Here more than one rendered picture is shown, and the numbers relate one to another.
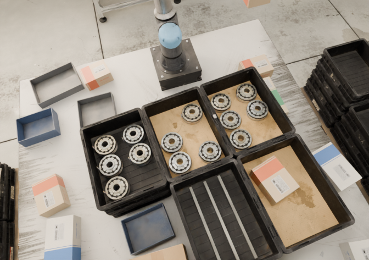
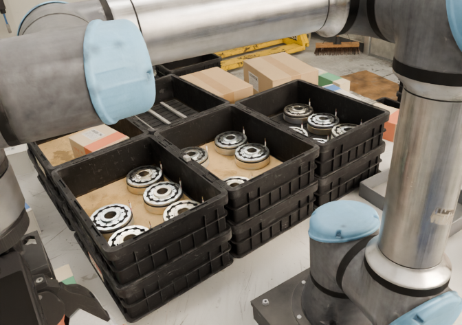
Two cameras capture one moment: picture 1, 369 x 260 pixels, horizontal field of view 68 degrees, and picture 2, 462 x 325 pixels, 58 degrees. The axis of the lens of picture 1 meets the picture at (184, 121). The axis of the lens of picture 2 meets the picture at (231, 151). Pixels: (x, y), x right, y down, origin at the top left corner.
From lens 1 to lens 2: 1.62 m
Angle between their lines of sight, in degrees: 86
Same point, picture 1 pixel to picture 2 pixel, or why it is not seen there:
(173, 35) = (326, 211)
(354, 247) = (21, 148)
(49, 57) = not seen: outside the picture
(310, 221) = (64, 142)
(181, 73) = (298, 277)
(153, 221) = not seen: hidden behind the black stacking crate
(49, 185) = (392, 117)
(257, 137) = (117, 194)
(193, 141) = (221, 169)
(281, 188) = (91, 132)
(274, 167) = (96, 143)
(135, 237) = not seen: hidden behind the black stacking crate
